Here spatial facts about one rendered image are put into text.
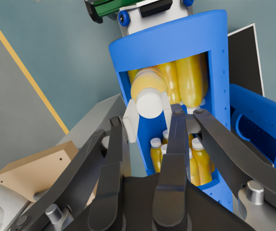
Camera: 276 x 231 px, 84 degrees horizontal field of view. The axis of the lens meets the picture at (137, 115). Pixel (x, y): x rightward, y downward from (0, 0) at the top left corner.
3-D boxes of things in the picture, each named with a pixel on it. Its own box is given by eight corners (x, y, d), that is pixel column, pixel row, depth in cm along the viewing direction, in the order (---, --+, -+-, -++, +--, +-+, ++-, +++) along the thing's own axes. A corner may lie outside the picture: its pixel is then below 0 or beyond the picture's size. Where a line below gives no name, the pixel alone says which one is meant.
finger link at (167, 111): (163, 110, 15) (171, 109, 15) (160, 91, 21) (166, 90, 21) (169, 136, 16) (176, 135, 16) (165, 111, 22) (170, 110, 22)
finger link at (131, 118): (136, 142, 17) (129, 143, 17) (139, 116, 23) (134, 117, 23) (128, 118, 16) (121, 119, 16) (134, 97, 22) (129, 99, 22)
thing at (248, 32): (219, 171, 191) (224, 181, 177) (182, 52, 140) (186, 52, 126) (265, 160, 179) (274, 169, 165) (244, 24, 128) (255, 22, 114)
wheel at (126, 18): (126, 24, 48) (131, 24, 49) (121, 8, 47) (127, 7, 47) (120, 28, 52) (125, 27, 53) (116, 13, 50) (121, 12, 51)
